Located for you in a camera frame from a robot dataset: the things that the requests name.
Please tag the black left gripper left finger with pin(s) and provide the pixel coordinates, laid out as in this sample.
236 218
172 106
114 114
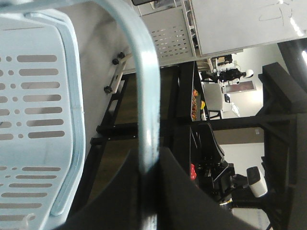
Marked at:
117 206

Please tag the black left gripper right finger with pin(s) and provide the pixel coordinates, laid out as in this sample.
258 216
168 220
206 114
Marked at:
181 205

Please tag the black produce display table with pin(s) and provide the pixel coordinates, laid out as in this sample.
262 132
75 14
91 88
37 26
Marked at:
184 106

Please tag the light blue plastic basket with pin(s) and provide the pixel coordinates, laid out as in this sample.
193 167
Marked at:
42 130

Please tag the white whiteboard stand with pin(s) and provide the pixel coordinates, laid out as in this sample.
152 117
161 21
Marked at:
190 30

